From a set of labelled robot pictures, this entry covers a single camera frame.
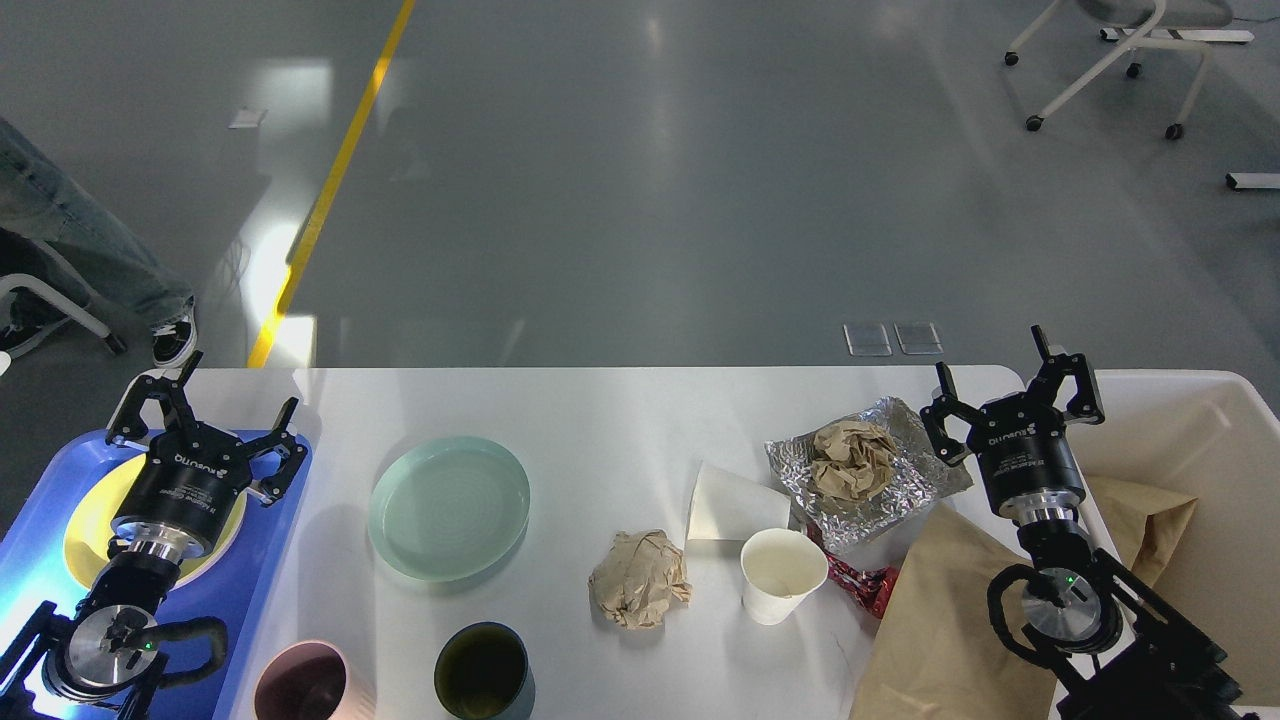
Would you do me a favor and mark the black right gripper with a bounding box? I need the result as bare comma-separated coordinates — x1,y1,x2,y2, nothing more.
919,325,1107,523

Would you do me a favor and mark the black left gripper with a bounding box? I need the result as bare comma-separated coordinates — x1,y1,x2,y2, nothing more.
105,351,307,561

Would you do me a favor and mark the light green plate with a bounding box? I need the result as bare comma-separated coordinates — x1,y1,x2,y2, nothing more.
367,436,531,583

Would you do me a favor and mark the pink mug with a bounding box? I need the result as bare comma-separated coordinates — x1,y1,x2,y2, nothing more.
252,641,376,719

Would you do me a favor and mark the dark green mug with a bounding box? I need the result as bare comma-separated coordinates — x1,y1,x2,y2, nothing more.
434,621,538,719

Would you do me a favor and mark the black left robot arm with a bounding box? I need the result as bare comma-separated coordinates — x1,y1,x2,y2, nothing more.
3,355,310,719

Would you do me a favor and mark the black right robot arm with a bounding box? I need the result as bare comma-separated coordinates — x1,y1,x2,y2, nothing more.
919,325,1242,719

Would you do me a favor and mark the black white sneaker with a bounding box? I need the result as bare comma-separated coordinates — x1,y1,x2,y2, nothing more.
151,304,198,369

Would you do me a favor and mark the floor socket cover right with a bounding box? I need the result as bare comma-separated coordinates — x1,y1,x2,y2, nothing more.
893,322,945,356

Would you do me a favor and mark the floor socket cover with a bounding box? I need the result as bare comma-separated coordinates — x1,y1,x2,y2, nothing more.
842,322,893,357
893,322,945,356

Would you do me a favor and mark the floor socket cover left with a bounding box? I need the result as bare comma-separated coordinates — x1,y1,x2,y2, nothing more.
842,322,893,357

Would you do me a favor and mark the crumpled paper on foil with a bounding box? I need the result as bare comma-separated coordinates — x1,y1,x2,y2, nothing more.
810,420,899,503

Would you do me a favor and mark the yellow plate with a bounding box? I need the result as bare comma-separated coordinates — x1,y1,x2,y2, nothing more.
63,455,247,591

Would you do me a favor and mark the brown paper in bin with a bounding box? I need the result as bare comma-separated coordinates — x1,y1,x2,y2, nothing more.
1085,475,1199,587

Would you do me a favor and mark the aluminium foil sheet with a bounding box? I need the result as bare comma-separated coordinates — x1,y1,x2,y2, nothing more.
765,397,972,553

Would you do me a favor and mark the beige plastic bin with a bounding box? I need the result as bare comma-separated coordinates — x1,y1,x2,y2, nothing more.
1068,370,1279,719

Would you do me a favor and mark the red snack wrapper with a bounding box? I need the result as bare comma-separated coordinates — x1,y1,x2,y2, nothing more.
804,521,900,620

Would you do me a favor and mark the blue plastic tray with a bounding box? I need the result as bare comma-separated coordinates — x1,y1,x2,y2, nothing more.
1,430,311,719

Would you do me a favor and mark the brown paper bag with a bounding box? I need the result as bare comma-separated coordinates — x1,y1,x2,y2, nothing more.
850,506,1057,719

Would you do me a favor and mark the white chair base left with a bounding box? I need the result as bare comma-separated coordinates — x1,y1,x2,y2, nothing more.
3,231,128,365

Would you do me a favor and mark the white paper cup upright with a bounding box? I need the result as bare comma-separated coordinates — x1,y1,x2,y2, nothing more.
740,528,829,626

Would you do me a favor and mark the flattened white paper cup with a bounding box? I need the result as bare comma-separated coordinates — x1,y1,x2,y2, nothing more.
685,462,790,542

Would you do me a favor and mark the white bar on floor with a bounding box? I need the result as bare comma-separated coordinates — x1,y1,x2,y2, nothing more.
1225,172,1280,191

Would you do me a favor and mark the white office chair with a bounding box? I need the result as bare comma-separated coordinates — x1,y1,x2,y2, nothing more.
1024,1,1234,142

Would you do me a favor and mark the crumpled brown paper ball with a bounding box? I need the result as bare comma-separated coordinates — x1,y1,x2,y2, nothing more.
588,529,692,630

